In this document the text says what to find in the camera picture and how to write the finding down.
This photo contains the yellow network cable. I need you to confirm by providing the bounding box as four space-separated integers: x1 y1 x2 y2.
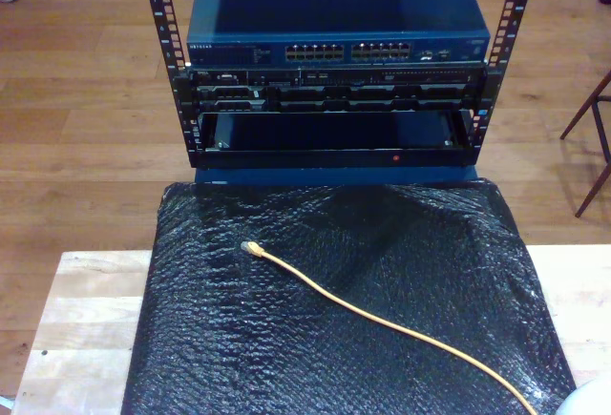
240 239 539 415

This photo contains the blue rack base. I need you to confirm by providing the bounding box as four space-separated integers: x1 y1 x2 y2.
194 165 481 187

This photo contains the black rack drawer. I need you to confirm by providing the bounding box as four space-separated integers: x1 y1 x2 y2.
190 109 478 170

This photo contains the black rack server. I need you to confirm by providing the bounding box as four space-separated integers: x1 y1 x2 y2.
188 65 489 114

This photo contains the black bubble mat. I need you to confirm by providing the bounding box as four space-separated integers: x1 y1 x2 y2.
121 178 586 415

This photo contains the black perforated rack post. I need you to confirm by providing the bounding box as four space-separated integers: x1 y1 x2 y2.
465 0 543 166
138 0 201 168

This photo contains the blue network switch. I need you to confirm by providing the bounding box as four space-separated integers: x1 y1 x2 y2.
185 0 492 69

